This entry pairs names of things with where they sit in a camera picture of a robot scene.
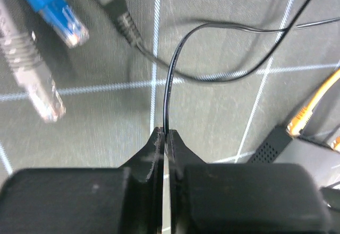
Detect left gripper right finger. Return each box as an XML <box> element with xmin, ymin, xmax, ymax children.
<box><xmin>165</xmin><ymin>130</ymin><xmax>332</xmax><ymax>233</ymax></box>

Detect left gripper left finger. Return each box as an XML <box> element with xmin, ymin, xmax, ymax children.
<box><xmin>1</xmin><ymin>128</ymin><xmax>164</xmax><ymax>233</ymax></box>

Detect black network switch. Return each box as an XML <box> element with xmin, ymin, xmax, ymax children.
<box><xmin>248</xmin><ymin>126</ymin><xmax>339</xmax><ymax>186</ymax></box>

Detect black cable with plug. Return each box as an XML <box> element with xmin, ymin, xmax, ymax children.
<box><xmin>161</xmin><ymin>0</ymin><xmax>340</xmax><ymax>136</ymax></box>

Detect orange ethernet cable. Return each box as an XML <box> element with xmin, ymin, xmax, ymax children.
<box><xmin>286</xmin><ymin>68</ymin><xmax>340</xmax><ymax>150</ymax></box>

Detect gray ethernet cable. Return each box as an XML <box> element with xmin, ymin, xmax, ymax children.
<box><xmin>0</xmin><ymin>0</ymin><xmax>66</xmax><ymax>124</ymax></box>

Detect thin black power cable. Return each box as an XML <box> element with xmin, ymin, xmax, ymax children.
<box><xmin>79</xmin><ymin>0</ymin><xmax>327</xmax><ymax>83</ymax></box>

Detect blue ethernet cable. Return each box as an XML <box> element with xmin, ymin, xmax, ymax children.
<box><xmin>10</xmin><ymin>0</ymin><xmax>89</xmax><ymax>49</ymax></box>

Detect black grid mat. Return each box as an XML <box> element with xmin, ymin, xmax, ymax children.
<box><xmin>1</xmin><ymin>0</ymin><xmax>339</xmax><ymax>178</ymax></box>

